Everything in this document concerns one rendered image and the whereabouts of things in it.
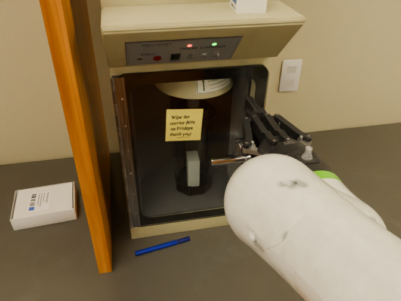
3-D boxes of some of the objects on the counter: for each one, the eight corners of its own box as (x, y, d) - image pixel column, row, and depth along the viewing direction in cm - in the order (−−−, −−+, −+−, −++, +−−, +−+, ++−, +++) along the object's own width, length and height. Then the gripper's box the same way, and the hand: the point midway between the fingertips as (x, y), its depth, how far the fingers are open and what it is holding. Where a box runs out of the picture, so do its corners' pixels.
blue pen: (135, 253, 92) (134, 250, 91) (188, 238, 96) (188, 235, 95) (136, 257, 91) (135, 254, 90) (190, 241, 95) (190, 238, 94)
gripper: (338, 147, 58) (279, 83, 77) (258, 156, 56) (218, 88, 75) (327, 184, 62) (275, 116, 81) (253, 194, 60) (216, 121, 79)
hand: (253, 110), depth 75 cm, fingers closed
